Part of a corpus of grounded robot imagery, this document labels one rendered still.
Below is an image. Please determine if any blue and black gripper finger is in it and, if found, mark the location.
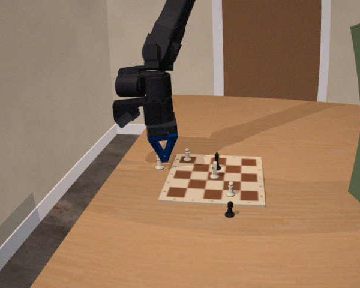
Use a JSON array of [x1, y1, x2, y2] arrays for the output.
[[147, 133, 178, 163], [156, 130, 170, 156]]

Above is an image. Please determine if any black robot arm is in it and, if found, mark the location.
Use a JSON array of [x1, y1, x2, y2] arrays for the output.
[[112, 0, 196, 128]]

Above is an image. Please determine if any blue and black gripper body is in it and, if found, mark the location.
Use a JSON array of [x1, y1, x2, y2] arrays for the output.
[[146, 96, 178, 138]]

